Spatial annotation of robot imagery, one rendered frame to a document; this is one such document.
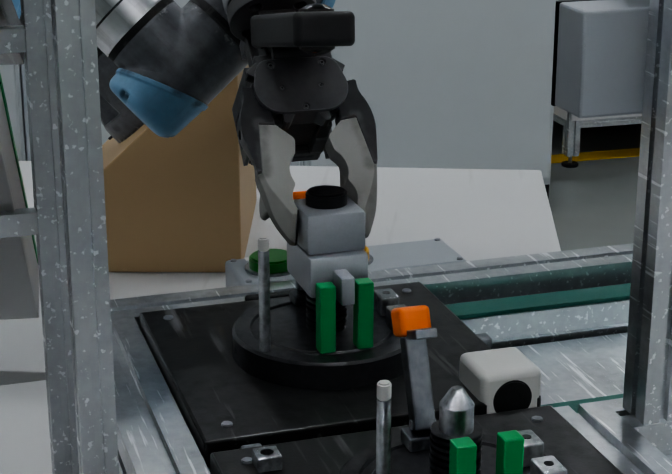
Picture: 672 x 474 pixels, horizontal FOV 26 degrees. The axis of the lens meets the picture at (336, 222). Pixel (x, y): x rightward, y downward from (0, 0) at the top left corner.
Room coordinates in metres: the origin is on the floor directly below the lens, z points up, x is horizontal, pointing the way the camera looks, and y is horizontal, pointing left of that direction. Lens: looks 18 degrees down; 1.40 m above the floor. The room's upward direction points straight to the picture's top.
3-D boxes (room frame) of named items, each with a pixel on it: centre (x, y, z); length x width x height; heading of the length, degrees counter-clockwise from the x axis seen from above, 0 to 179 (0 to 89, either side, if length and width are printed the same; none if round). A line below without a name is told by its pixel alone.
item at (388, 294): (1.03, -0.04, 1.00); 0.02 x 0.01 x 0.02; 17
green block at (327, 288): (0.96, 0.01, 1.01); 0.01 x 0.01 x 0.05; 17
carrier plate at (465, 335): (1.00, 0.01, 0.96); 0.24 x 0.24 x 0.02; 17
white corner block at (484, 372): (0.94, -0.12, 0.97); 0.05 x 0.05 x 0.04; 17
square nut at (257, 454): (0.82, 0.04, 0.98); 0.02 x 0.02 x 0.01; 17
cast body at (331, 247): (0.99, 0.00, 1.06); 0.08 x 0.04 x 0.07; 17
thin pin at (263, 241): (0.96, 0.05, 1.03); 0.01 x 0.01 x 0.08
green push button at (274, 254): (1.21, 0.06, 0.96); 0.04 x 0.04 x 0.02
